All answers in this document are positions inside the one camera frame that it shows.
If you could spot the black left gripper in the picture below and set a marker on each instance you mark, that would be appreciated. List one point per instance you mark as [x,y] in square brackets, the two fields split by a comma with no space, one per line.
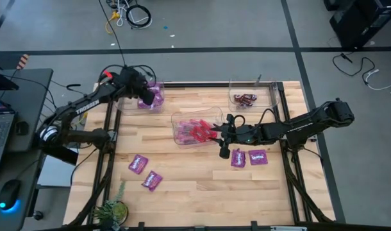
[131,81]

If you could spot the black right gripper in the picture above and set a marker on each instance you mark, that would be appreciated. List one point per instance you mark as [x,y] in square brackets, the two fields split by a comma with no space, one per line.
[240,134]

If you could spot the purple candy packet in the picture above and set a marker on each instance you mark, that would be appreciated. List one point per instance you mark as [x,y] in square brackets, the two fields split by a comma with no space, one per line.
[258,157]
[143,104]
[138,164]
[238,158]
[158,93]
[152,180]

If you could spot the brown candy bar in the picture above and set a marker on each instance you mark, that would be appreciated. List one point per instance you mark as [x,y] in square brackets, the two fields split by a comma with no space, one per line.
[246,96]
[237,97]
[242,103]
[254,96]
[250,102]

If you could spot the clear plastic bin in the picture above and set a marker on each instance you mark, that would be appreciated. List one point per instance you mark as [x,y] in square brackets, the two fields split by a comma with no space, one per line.
[179,115]
[128,107]
[266,96]

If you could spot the pink candy packet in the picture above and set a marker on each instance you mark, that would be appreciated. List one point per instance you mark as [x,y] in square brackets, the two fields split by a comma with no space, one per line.
[182,139]
[184,128]

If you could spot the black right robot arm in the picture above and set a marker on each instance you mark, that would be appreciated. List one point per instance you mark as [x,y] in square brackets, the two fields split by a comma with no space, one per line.
[295,126]

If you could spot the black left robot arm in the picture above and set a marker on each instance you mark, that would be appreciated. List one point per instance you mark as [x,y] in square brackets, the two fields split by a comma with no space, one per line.
[86,107]

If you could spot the black desk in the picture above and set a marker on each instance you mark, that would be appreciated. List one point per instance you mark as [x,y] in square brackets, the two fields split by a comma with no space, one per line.
[32,93]

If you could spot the potted succulent plant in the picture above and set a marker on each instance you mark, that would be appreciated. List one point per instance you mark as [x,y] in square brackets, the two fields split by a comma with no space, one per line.
[112,210]

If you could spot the small black puck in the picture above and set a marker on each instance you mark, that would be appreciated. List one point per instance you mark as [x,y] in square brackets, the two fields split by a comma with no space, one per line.
[21,127]

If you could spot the orange black striped tape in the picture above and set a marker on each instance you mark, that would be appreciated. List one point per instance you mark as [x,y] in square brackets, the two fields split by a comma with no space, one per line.
[22,61]

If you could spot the black flat device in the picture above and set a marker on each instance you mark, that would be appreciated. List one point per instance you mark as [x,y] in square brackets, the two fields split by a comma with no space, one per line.
[1,81]

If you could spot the open black laptop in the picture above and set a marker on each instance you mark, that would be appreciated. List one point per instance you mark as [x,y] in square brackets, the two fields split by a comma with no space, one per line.
[0,131]

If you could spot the black caster wheel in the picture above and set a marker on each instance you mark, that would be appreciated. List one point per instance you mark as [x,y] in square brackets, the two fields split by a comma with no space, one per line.
[38,215]

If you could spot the black computer mouse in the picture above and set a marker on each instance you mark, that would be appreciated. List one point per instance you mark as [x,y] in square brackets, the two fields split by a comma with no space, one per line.
[9,194]

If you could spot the black computer tower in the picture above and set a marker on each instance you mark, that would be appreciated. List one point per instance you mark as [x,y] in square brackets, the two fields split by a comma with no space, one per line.
[359,22]

